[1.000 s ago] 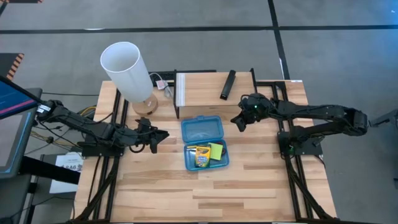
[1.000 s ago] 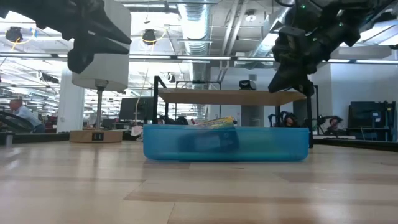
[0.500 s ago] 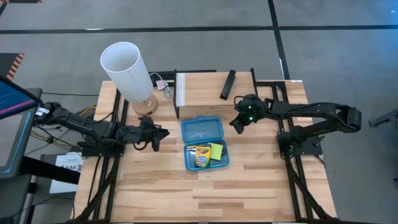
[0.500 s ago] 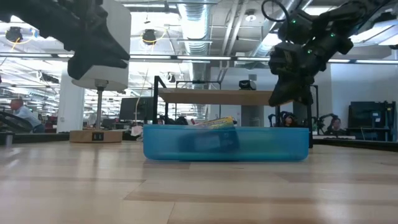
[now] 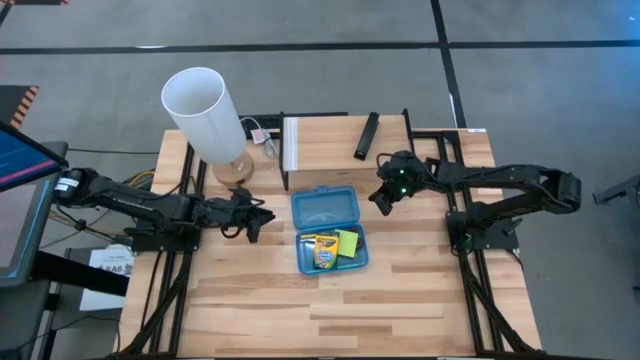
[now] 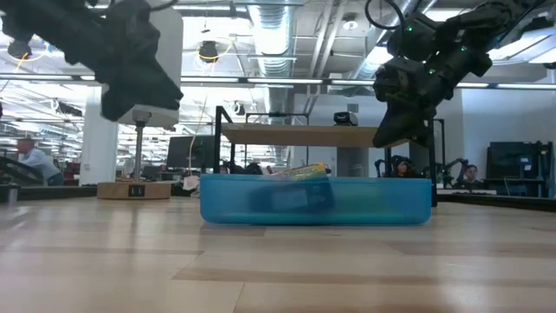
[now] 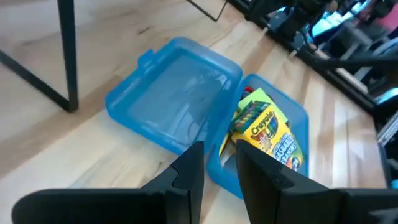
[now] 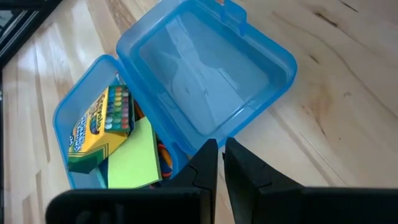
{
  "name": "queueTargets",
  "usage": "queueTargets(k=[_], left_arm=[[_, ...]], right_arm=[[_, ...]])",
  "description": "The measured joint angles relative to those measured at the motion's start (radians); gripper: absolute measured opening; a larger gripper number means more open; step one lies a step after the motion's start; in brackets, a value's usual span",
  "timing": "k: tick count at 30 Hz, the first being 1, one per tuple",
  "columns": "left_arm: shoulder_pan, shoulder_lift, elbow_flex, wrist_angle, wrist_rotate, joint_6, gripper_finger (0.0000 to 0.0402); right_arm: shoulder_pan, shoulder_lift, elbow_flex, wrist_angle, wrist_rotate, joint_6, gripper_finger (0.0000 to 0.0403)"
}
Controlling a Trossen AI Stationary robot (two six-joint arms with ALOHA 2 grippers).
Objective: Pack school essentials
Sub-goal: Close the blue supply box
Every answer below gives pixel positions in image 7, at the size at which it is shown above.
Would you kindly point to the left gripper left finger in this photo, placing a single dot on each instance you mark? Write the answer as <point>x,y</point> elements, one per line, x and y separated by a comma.
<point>174,202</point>

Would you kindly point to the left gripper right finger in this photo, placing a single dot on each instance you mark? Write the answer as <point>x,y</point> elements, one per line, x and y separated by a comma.
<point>273,202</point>

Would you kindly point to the Crayola crayon box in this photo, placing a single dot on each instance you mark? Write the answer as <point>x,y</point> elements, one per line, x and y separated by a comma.
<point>267,137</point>

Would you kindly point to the blue translucent plastic pencil box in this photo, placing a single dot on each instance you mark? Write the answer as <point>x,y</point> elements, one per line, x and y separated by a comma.
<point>174,102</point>

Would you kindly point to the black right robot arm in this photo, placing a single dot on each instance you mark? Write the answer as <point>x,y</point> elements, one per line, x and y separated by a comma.
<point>357,63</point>

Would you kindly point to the wooden shelf riser black frame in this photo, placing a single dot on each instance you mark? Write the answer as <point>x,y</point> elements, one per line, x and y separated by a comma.
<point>66,46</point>

